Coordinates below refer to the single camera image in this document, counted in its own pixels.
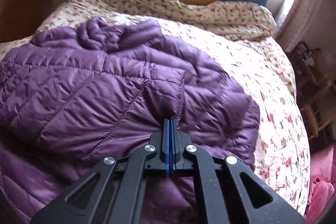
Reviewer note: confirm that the pink floral right curtain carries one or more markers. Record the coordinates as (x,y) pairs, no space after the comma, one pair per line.
(293,20)

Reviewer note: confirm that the floral cream bed quilt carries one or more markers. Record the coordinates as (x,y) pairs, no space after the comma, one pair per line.
(238,35)

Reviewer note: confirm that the pink crumpled blanket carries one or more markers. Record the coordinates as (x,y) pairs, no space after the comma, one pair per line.
(322,182)

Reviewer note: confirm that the cluttered wooden bedside shelf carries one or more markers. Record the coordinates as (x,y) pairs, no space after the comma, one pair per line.
(314,70)

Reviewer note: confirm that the purple quilted down jacket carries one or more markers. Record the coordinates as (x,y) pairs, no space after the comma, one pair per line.
(73,96)

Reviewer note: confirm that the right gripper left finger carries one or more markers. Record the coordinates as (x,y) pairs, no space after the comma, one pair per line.
(160,164)

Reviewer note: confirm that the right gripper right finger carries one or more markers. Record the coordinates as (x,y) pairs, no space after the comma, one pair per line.
(179,141)

